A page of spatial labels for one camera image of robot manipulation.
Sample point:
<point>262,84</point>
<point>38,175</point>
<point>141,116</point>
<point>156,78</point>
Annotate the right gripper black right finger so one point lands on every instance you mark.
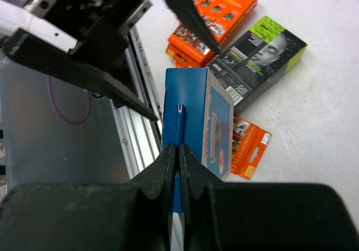
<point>260,216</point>

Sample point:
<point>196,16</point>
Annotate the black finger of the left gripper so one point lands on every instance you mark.
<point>187,14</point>

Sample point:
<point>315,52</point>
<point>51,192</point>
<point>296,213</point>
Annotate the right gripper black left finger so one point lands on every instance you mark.
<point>136,215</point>

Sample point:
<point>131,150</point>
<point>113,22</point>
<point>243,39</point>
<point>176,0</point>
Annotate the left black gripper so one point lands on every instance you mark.
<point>100,28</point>

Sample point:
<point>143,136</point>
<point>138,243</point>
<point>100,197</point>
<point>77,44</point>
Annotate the black green Gillette box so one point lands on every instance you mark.
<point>256,61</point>

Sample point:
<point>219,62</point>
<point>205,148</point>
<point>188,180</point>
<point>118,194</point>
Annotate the white Harry's razor blister pack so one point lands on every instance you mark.
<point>198,112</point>

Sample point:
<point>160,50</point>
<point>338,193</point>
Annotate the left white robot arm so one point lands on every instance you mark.
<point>76,41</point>

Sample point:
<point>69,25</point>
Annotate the orange razor pack top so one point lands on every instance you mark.
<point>222,17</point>

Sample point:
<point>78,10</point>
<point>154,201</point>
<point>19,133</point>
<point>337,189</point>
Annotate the orange razor pack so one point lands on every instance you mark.
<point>249,143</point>
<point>222,17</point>
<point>181,59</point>

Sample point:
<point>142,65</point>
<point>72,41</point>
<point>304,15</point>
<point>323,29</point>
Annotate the orange razor pack left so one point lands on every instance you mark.
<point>181,59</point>

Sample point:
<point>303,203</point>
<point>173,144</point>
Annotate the orange razor pack front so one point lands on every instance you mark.
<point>249,143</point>

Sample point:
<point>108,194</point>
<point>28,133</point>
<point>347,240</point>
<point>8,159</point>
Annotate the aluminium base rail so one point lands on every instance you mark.
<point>140,138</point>

